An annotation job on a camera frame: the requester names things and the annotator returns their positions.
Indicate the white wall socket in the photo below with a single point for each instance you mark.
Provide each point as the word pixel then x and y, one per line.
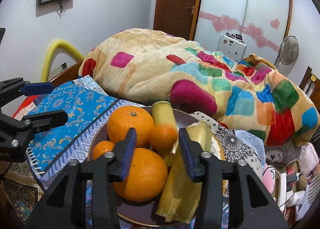
pixel 58 68

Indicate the yellow foam tube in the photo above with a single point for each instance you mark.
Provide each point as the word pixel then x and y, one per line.
pixel 47 56

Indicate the dark purple plate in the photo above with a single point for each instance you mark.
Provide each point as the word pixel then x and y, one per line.
pixel 132 215

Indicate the peeled pomelo piece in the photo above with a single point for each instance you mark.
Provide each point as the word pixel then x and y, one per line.
pixel 218 149

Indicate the pink pouch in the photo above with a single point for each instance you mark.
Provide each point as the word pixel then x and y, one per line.
pixel 308 154

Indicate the colourful patch blanket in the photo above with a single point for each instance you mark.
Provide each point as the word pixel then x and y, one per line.
pixel 175 74

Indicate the patterned blue patchwork cloth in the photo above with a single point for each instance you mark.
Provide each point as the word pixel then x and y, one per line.
pixel 67 119

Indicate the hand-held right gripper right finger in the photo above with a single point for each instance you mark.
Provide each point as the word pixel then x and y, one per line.
pixel 186 154

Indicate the large orange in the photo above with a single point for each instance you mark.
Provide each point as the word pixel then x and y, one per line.
pixel 130 124
pixel 145 176

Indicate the small mandarin orange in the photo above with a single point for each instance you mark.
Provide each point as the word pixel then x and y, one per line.
pixel 102 149

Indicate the split yellow sugarcane piece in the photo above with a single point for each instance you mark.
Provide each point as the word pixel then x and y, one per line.
pixel 177 194

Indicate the wooden bed headboard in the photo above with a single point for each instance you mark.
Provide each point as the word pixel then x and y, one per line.
pixel 310 84

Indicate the standing electric fan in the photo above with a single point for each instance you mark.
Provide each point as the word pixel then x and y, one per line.
pixel 288 49

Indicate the brown wooden door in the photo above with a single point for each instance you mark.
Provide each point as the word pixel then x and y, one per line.
pixel 175 1

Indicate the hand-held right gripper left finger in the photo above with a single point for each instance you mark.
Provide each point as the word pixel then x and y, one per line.
pixel 128 154

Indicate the medium orange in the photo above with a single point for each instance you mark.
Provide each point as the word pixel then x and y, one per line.
pixel 163 136

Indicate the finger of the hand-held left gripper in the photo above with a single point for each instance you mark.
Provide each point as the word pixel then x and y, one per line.
pixel 50 119
pixel 37 88

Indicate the small white cabinet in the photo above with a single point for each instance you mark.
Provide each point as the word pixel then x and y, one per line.
pixel 231 48

